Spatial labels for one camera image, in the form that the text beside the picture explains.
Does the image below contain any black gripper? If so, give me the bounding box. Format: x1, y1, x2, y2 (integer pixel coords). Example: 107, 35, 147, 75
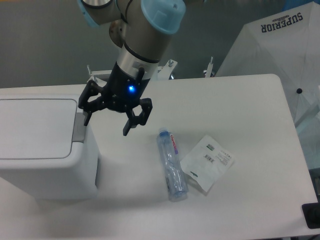
78, 63, 153, 136

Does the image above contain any white push-button trash can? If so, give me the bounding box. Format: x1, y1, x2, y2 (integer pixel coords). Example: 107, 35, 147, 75
0, 93, 100, 200

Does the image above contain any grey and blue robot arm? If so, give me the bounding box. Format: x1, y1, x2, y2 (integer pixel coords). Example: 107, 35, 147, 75
78, 0, 186, 135

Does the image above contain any clear crushed plastic bottle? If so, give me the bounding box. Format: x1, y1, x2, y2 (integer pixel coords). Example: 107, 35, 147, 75
156, 127, 189, 202

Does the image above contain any white sealed medical pouch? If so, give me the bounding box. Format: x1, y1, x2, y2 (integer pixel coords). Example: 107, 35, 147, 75
180, 135, 235, 193

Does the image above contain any white superior umbrella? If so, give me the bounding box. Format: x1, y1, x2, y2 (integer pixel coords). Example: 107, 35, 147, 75
216, 1, 320, 122

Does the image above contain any black device at table edge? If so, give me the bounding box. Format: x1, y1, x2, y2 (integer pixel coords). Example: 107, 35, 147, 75
302, 202, 320, 229

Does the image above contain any white metal base frame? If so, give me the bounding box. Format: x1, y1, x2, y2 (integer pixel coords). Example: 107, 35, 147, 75
86, 56, 216, 84

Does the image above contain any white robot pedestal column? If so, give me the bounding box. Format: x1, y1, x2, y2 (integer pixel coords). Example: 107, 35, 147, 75
108, 19, 166, 82

